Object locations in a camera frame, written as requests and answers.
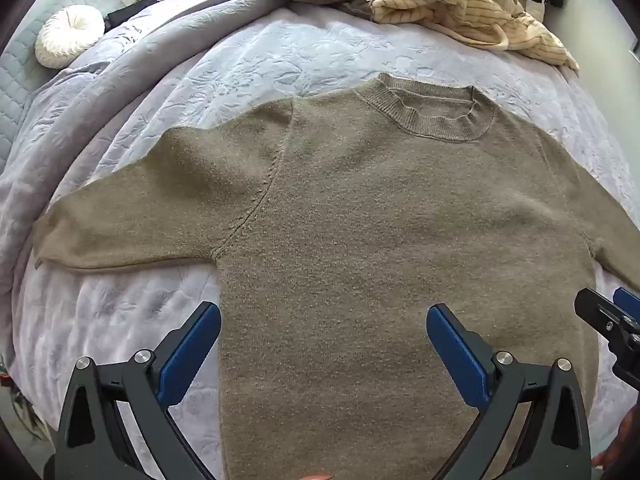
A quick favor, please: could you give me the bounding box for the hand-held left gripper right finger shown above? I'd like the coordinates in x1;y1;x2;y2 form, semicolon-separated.
426;303;593;480

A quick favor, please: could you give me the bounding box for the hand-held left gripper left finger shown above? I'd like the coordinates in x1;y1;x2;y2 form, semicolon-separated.
54;301;222;480

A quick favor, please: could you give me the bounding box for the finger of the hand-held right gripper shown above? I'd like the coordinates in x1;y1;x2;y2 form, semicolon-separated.
574;287;626;346
614;287;640;323

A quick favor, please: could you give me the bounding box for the olive knit sweater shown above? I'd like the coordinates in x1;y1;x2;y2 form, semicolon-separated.
32;72;640;480

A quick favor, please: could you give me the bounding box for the person's right hand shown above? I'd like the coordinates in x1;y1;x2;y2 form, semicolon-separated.
590;410;640;471

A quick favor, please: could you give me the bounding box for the grey plush duvet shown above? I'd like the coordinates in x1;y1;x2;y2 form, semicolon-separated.
0;0;286;271

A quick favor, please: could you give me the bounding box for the cream striped garment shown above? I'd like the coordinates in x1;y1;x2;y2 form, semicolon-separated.
370;0;581;73

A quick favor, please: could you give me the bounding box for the lavender embossed blanket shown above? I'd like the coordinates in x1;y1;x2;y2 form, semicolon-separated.
0;7;631;480

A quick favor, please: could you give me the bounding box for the grey quilted headboard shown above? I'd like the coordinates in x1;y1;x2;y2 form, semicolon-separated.
0;0;126;161

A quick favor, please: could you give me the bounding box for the round white pillow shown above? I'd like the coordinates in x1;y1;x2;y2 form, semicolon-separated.
34;5;106;68

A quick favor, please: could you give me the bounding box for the black cloth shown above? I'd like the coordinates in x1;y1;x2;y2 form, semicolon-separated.
102;0;156;28

